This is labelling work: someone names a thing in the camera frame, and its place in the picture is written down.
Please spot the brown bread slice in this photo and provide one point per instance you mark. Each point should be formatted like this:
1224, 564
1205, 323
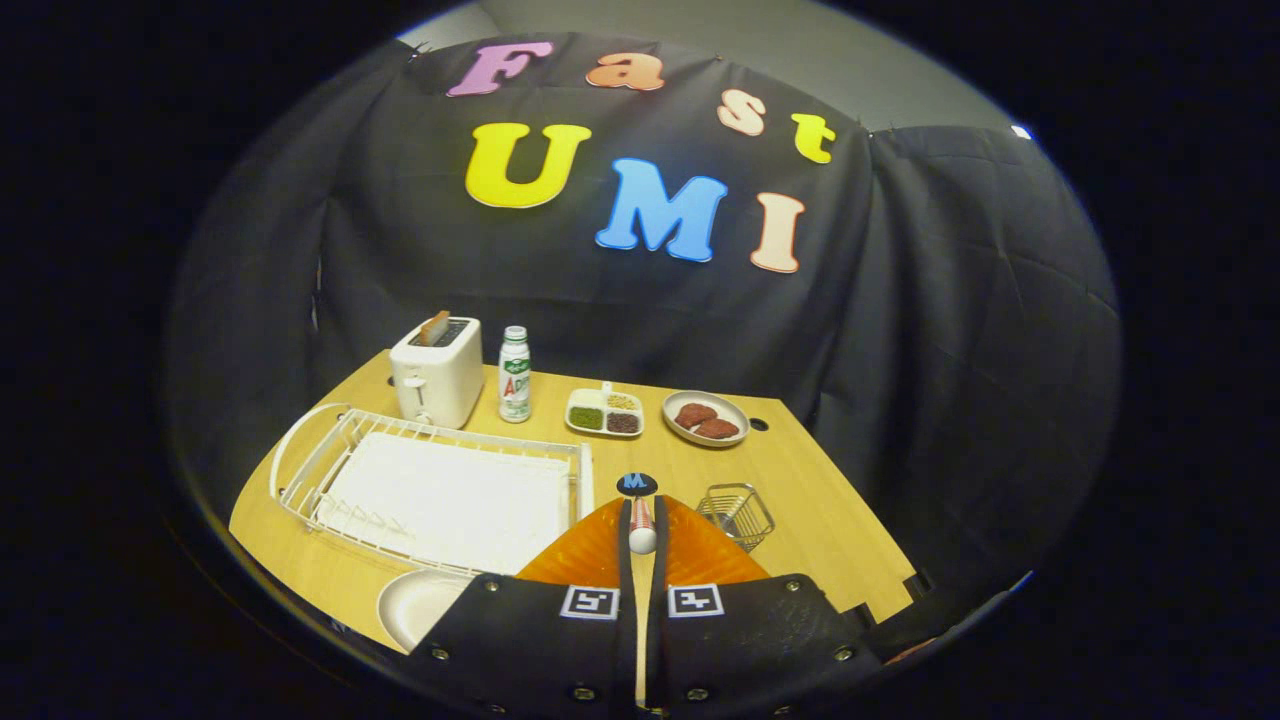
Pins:
434, 326

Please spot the white bottle with green label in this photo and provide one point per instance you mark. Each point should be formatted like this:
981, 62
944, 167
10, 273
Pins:
515, 380

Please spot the white round plate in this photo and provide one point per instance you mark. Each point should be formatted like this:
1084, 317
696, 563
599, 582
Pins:
415, 605

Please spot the black backdrop cloth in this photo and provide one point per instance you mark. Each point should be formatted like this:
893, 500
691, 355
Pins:
900, 300

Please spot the beige dish with patties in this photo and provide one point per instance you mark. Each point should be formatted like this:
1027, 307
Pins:
706, 418

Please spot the white toaster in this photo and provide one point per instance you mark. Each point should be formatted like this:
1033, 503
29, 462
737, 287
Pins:
435, 380

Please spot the white divided tray with beans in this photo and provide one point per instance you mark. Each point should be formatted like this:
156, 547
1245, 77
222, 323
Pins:
605, 413

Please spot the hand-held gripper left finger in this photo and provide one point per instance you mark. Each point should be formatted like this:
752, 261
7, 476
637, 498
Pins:
626, 620

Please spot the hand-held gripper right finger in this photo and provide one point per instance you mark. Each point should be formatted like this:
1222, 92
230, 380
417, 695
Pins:
658, 620

